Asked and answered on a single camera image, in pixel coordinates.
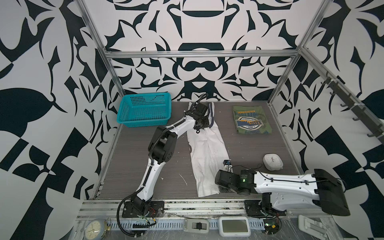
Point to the analog clock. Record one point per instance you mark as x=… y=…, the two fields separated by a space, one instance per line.
x=95 y=230

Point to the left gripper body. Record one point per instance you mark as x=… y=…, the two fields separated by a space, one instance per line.
x=205 y=123

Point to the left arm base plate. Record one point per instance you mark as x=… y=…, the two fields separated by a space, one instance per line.
x=150 y=209

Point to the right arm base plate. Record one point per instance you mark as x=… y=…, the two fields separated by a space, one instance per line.
x=261 y=209

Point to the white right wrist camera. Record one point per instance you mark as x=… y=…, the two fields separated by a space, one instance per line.
x=227 y=166

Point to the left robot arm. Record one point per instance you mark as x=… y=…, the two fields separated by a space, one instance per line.
x=162 y=148

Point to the white digital display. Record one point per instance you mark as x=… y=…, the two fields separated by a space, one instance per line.
x=234 y=226

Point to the green tank top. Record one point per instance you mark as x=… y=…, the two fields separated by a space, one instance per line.
x=251 y=120

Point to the white grey tank top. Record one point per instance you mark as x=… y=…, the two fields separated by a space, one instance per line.
x=208 y=152

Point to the teal plastic basket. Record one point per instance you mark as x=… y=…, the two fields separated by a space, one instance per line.
x=144 y=110

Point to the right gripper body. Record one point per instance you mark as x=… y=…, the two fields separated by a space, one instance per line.
x=222 y=189

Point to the small green circuit board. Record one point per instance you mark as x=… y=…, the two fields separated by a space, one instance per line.
x=272 y=226

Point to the grey wall hook rack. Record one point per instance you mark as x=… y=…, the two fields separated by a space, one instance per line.
x=350 y=102

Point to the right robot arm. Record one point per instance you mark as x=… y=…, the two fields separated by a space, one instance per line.
x=281 y=193

